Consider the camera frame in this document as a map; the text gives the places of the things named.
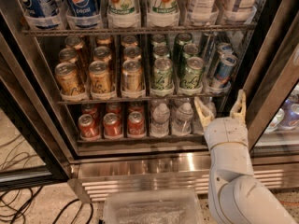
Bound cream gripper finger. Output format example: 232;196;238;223
194;97;215;129
230;90;247;122

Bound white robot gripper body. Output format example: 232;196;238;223
204;117;249;150

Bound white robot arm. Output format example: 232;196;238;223
194;91;297;224

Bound open glass fridge door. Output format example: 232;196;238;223
244;0;299;162

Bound front right green can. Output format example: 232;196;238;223
179;57;205;90

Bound purple can right compartment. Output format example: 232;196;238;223
279;104;299;130

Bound front left green can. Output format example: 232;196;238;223
152;58;173;91

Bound middle row right green can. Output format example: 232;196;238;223
180;43;199;63

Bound row green can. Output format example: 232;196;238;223
152;45;170;59
180;43;199;63

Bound front right red can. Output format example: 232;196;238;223
128;111;145;135

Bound red can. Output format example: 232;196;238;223
78;114;100;138
103;113;122;136
128;111;145;135

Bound middle row left green can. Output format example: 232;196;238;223
152;45;170;59

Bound front middle red can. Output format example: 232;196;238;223
103;113;122;136

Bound row gold can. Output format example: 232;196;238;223
93;46;112;66
59;48;83;73
123;46;142;62

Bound front left red can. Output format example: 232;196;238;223
78;114;100;138

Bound steel fridge base grille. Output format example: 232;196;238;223
68;153;299;203

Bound front left gold can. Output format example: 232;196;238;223
55;63;84;96

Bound middle row left gold can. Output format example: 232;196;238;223
59;48;83;73

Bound right water bottle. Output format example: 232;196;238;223
192;97;217;135

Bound water bottle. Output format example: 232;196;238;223
151;103;170;137
192;97;217;135
172;103;193;136

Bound middle water bottle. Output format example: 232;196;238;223
172;103;193;136

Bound left water bottle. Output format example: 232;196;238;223
151;103;170;137

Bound clear plastic bin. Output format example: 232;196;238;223
103;189;204;224

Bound black floor cables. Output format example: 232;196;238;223
0;133;94;224

